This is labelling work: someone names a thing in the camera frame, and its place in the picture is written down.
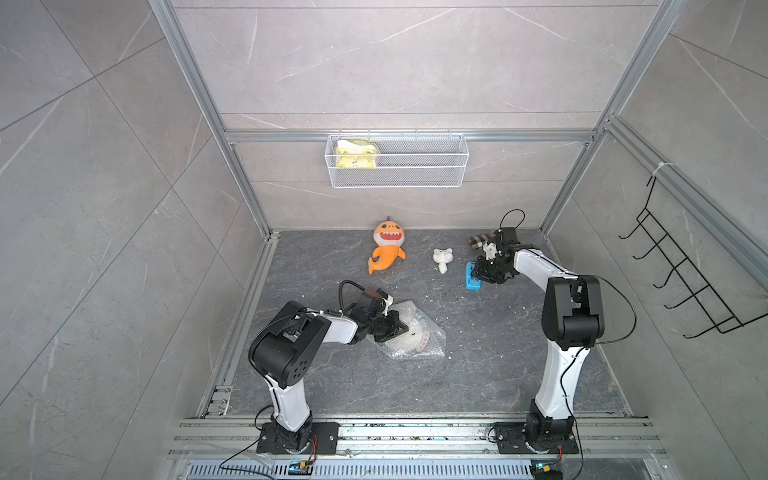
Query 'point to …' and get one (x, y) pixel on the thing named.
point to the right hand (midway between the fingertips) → (476, 273)
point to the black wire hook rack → (680, 262)
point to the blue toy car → (472, 283)
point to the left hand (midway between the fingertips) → (412, 326)
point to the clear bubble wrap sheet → (410, 312)
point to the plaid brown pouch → (477, 241)
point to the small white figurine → (442, 258)
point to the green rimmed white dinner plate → (414, 340)
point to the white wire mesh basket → (407, 160)
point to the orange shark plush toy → (389, 238)
